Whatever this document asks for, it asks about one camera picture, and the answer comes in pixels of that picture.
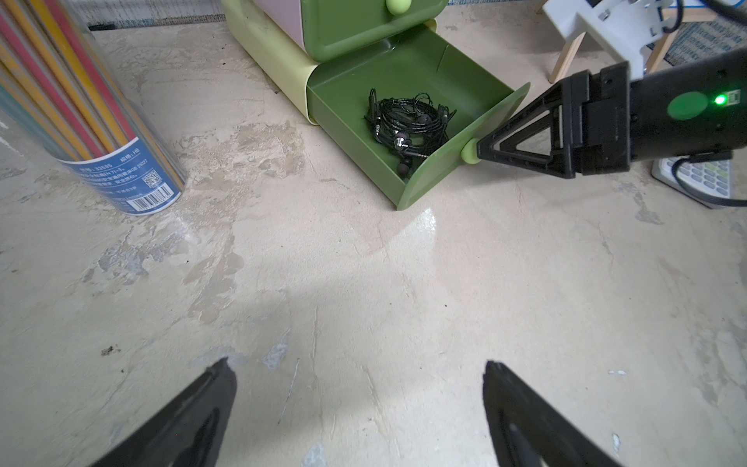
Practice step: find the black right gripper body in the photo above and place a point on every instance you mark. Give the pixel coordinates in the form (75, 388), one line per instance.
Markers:
(688, 110)

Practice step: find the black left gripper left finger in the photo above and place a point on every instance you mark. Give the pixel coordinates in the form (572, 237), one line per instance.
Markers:
(188, 431)

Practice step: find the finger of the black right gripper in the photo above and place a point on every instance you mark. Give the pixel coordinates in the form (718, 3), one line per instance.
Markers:
(543, 137)

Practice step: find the black braided earphones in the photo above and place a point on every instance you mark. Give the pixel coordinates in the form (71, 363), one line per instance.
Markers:
(412, 129)

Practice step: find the green drawer cabinet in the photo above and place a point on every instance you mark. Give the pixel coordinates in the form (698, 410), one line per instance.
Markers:
(326, 56)

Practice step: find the grey calculator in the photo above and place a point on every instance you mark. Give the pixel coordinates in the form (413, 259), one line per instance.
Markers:
(712, 178)

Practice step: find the clear pencil tub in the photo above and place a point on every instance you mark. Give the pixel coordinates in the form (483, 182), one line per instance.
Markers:
(58, 87)

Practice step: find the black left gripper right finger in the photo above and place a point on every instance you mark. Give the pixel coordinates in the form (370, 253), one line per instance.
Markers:
(527, 431)

